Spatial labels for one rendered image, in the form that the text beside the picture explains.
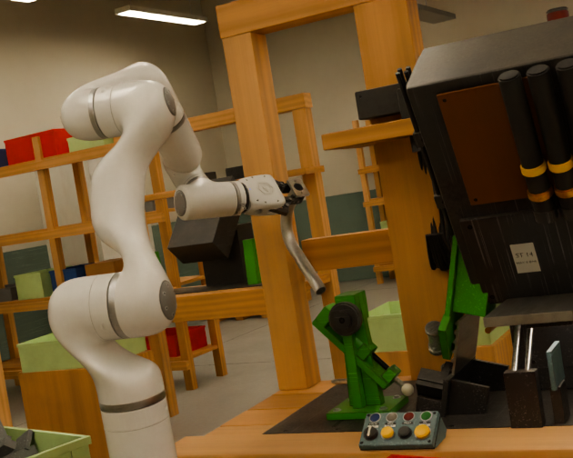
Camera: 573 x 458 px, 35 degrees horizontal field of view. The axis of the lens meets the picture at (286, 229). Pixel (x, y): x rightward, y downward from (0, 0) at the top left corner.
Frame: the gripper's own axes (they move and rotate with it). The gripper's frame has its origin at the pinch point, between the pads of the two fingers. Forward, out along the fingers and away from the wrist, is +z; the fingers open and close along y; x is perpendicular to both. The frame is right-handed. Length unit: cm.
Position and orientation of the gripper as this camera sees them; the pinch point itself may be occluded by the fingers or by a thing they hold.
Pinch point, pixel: (293, 193)
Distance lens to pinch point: 230.8
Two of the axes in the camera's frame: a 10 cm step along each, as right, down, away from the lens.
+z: 8.4, -0.9, 5.4
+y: -4.1, -7.6, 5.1
